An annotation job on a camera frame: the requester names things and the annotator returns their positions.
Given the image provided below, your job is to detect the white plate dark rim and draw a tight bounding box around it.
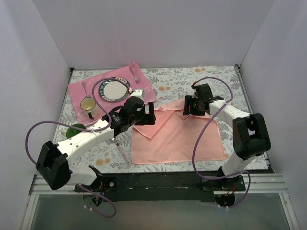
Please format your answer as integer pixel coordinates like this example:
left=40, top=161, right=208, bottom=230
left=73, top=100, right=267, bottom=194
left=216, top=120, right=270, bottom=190
left=98, top=77, right=130, bottom=103

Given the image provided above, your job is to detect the silver spoon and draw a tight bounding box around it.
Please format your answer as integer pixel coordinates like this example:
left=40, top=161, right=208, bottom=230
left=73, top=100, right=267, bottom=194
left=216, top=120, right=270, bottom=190
left=82, top=82, right=91, bottom=98

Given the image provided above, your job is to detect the green interior floral mug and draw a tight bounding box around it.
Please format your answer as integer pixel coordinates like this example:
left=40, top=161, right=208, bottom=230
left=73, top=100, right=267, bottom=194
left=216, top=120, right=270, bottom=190
left=61, top=123, right=86, bottom=139

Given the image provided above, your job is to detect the cream enamel mug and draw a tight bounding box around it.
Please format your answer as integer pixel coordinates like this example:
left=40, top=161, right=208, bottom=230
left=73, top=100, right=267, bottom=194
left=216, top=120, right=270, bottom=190
left=80, top=97, right=99, bottom=119

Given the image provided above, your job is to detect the salmon pink satin napkin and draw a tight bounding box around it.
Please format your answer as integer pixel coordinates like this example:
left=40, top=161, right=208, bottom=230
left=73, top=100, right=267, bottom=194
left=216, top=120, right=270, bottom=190
left=131, top=99, right=227, bottom=164

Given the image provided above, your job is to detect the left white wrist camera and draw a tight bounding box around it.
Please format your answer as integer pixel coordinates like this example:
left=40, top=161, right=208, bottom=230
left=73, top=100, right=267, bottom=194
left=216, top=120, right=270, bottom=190
left=129, top=88, right=144, bottom=100

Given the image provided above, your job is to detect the pink handled utensil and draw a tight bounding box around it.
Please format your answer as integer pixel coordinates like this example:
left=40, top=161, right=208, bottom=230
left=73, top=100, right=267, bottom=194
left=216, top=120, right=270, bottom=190
left=111, top=138, right=130, bottom=165

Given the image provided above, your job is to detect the silver fork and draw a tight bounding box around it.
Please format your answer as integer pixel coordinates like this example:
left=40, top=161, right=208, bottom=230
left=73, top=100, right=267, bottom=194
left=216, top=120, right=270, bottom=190
left=129, top=67, right=140, bottom=83

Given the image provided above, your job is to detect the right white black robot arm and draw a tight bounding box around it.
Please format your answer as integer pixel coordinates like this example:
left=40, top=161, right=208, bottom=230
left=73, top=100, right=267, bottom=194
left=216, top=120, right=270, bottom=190
left=183, top=83, right=271, bottom=191

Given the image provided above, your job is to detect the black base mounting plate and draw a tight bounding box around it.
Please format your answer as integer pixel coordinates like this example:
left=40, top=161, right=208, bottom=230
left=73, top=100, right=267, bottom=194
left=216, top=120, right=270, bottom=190
left=74, top=172, right=246, bottom=206

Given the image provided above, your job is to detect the pink floral placemat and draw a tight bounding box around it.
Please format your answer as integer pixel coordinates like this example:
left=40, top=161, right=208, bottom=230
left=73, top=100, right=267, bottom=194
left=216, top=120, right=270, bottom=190
left=68, top=62, right=157, bottom=126

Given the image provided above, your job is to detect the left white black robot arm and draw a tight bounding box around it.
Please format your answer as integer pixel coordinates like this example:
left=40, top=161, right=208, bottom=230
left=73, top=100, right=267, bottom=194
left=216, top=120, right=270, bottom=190
left=35, top=96, right=155, bottom=192

